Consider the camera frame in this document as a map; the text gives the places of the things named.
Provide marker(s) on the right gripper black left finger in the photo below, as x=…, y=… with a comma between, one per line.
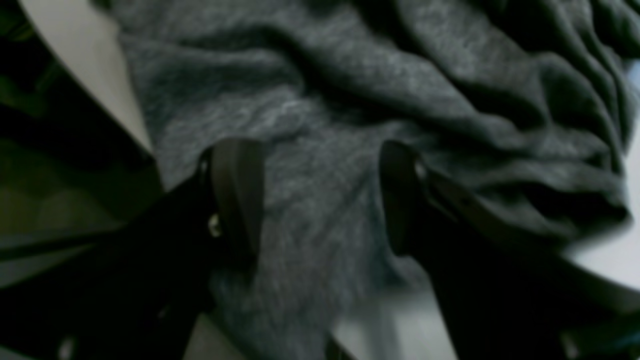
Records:
x=135, y=292

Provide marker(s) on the grey t-shirt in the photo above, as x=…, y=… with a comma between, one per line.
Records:
x=524, y=102

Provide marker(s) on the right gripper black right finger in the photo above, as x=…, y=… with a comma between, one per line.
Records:
x=504, y=295

